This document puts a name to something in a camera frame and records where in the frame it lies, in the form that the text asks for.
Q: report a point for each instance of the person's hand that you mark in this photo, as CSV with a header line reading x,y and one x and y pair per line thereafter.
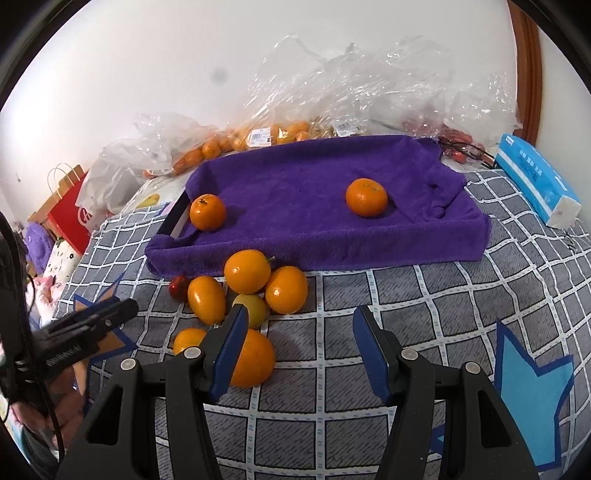
x,y
68,408

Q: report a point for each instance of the small red fruit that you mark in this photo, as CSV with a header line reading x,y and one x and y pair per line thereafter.
x,y
178,288

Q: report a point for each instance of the small orange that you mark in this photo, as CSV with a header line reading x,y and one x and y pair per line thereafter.
x,y
187,338

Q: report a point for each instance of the white plastic bag left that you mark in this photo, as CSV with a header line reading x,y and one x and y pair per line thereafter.
x,y
124,165

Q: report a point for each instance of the red paper shopping bag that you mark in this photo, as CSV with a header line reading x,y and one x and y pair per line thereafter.
x,y
59,214

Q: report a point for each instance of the purple plush item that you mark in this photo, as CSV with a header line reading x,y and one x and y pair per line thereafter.
x,y
39,244

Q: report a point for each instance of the red packaged snacks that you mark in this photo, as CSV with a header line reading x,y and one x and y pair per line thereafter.
x,y
455,144

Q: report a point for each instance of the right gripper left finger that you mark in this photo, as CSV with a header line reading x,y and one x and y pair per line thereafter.
x,y
117,437

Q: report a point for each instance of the clear bag of oranges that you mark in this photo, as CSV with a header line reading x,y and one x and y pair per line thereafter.
x,y
249,137

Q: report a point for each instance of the grey checked bed sheet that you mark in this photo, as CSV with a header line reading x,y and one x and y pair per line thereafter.
x,y
521,312

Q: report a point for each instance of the oval orange of pile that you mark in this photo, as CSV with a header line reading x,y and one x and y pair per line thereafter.
x,y
206,300

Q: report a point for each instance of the blue tissue pack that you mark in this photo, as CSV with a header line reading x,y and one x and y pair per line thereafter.
x,y
543,187

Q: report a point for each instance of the large clear plastic bag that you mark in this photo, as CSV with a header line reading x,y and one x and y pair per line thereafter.
x,y
409,89

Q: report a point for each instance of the large orange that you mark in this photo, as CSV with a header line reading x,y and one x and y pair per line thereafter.
x,y
255,362

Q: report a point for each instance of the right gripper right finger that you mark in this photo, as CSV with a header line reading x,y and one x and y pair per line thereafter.
x,y
481,438

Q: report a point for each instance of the brown wooden door frame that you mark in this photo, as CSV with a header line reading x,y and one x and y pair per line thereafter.
x,y
529,67

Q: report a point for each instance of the yellow-green small fruit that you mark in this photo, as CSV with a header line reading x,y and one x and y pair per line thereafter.
x,y
257,309

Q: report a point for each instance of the purple towel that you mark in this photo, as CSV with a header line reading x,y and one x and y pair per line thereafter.
x,y
289,202

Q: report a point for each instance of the fruit print newspaper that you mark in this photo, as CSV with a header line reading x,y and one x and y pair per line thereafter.
x,y
157,192

